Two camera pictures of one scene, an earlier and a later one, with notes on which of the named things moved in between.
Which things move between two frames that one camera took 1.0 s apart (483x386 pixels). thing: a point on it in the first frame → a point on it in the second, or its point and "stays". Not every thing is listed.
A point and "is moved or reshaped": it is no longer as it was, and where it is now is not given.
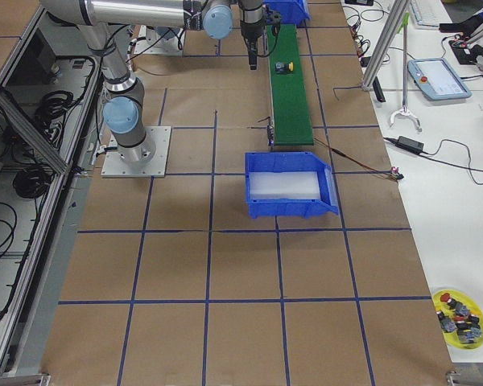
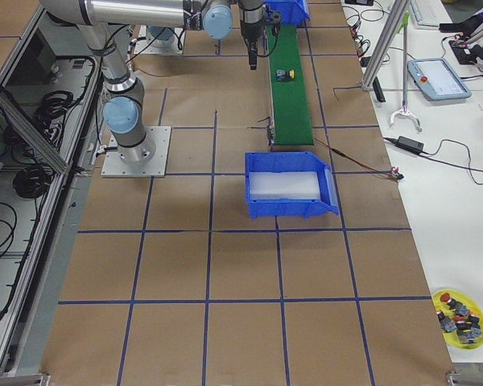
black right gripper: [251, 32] stays
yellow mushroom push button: [284, 67] is moved or reshaped
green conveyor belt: [291, 122] stays
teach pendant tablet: [437, 80] stays
